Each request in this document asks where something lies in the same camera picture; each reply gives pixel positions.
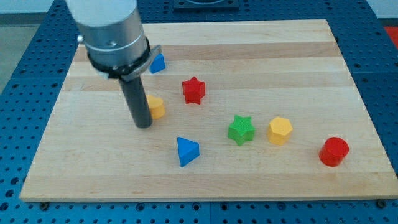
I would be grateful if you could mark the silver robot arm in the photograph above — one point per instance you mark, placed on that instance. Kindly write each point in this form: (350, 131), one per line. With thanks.
(114, 37)

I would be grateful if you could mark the blue block behind arm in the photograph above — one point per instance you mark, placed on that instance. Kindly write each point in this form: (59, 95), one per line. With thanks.
(158, 64)

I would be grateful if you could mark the red star block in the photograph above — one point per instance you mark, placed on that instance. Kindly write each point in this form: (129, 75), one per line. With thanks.
(193, 90)

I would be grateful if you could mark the blue triangle block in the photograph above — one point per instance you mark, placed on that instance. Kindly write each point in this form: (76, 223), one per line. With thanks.
(187, 150)

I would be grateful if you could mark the green star block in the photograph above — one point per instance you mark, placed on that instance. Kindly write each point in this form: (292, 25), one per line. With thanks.
(241, 130)

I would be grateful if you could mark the wooden board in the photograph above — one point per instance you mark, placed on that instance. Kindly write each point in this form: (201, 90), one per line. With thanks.
(91, 150)

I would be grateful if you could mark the yellow cylinder block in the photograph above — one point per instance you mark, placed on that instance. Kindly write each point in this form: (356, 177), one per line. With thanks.
(156, 106)

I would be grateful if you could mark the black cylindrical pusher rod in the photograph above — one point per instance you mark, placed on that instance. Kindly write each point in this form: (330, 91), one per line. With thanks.
(136, 100)

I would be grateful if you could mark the yellow hexagon block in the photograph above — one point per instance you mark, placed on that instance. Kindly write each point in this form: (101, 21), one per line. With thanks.
(279, 131)

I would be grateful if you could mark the red cylinder block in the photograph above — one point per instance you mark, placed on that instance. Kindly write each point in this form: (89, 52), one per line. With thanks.
(333, 152)

